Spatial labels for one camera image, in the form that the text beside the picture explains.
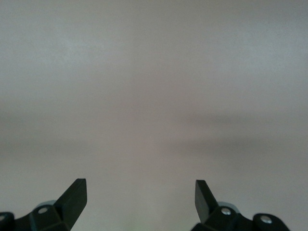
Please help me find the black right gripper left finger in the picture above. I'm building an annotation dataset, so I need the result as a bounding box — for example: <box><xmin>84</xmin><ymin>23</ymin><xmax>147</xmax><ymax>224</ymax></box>
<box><xmin>0</xmin><ymin>178</ymin><xmax>88</xmax><ymax>231</ymax></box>

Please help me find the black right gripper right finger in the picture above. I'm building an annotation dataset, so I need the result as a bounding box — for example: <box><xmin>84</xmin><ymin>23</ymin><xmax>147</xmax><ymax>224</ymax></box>
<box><xmin>191</xmin><ymin>179</ymin><xmax>289</xmax><ymax>231</ymax></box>

